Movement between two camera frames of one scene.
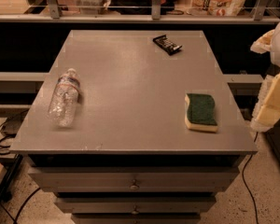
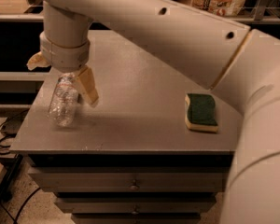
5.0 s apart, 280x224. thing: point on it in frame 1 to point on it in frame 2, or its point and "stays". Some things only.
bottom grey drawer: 137,218 stays
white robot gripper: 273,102 to 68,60
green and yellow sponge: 201,112 stays
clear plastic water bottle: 63,105 stays
